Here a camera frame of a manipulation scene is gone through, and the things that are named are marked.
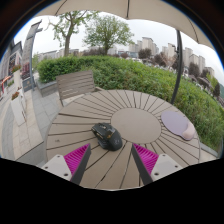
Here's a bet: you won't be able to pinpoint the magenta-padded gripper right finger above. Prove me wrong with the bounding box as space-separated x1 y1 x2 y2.
130 143 184 186

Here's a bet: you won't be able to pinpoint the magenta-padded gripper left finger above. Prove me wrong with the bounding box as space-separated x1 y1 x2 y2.
41 143 92 186

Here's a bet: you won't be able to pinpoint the black computer mouse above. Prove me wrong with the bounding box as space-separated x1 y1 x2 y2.
91 122 124 152

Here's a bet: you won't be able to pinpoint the lilac mouse pad with wrist rest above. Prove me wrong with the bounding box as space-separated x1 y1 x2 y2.
160 110 197 142

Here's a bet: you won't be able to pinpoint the grey slatted outdoor chair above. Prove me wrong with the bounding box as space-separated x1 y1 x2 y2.
55 69 104 108

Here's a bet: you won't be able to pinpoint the white flower planter box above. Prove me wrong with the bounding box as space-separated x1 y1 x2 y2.
9 87 28 127

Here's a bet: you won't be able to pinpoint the dark curved parasol pole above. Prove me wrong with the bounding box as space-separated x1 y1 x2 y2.
170 29 184 105

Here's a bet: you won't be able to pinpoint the distant apartment buildings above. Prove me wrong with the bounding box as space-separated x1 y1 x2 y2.
128 36 216 79

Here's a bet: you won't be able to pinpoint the tall grey sign pillar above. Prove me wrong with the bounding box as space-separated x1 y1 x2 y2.
21 20 44 92

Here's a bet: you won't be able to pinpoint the thin sparse-leaved tree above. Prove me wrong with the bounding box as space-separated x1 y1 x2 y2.
48 10 99 57

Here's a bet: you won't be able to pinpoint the round leafy tree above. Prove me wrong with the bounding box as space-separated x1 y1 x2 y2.
83 14 134 56

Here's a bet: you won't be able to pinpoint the beige parasol canopy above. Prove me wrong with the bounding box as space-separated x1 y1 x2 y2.
34 0 214 51

